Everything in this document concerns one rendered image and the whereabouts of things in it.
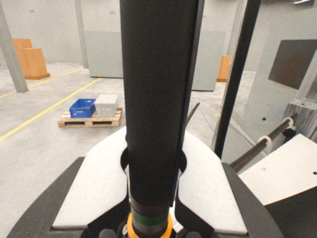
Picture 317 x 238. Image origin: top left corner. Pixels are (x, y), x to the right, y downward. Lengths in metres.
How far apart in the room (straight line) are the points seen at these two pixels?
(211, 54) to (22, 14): 13.36
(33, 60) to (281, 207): 8.38
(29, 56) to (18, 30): 7.71
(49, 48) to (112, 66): 8.02
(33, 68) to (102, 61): 2.86
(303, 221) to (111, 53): 7.43
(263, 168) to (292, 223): 0.30
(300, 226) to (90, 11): 13.30
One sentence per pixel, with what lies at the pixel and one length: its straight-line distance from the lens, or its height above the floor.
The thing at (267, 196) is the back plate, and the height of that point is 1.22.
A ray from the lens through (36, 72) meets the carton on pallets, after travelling 8.42.
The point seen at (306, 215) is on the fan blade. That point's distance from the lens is 0.30.
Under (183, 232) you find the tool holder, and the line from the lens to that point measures 0.21.
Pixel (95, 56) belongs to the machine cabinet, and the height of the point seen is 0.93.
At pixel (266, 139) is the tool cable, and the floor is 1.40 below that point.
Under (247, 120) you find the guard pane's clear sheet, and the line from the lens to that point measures 1.29.
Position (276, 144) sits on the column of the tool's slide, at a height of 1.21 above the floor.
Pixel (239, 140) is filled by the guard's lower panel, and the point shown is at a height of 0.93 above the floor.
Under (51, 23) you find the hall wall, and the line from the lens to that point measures 14.51.
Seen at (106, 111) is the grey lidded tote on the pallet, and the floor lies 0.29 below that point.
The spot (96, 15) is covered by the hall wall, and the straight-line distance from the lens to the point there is 13.13.
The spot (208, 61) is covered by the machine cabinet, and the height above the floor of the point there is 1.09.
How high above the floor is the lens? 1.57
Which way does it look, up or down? 27 degrees down
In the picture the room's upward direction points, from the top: 3 degrees clockwise
